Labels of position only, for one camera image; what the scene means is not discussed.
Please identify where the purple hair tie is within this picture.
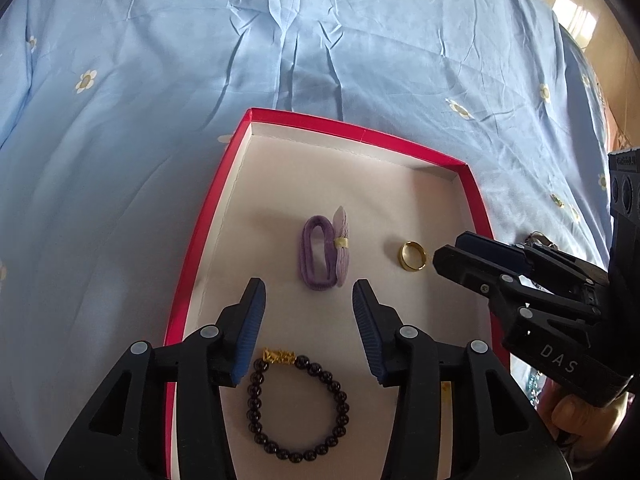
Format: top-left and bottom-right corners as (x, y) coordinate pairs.
(299, 205), (352, 292)

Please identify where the small silver metal charm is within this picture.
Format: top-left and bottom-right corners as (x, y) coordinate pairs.
(522, 231), (558, 249)

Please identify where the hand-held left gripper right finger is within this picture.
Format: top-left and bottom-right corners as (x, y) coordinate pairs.
(352, 280), (571, 480)

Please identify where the gold ring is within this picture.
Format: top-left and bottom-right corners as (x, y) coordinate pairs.
(398, 241), (428, 272)

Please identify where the crystal bead bracelet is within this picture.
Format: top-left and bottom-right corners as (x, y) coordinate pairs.
(524, 369), (545, 407)

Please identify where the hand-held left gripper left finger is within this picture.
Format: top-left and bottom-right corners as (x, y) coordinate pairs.
(44, 277), (267, 480)

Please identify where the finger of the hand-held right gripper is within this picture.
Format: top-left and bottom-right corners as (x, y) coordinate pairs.
(456, 231), (612, 287)
(432, 244), (602, 322)

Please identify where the person's right hand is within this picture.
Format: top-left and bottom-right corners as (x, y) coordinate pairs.
(537, 380), (632, 461)

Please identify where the blue flowered bedsheet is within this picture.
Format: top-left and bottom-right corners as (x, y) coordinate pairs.
(0, 0), (621, 480)

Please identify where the black bead bracelet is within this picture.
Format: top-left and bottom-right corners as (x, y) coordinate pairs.
(246, 346), (351, 465)

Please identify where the red cardboard box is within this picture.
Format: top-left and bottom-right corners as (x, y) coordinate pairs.
(162, 107), (511, 480)

